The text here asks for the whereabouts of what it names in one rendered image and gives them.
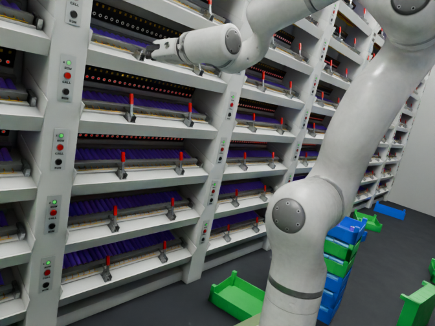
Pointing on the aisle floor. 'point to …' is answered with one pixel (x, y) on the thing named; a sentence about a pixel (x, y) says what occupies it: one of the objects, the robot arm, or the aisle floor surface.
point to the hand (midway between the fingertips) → (153, 54)
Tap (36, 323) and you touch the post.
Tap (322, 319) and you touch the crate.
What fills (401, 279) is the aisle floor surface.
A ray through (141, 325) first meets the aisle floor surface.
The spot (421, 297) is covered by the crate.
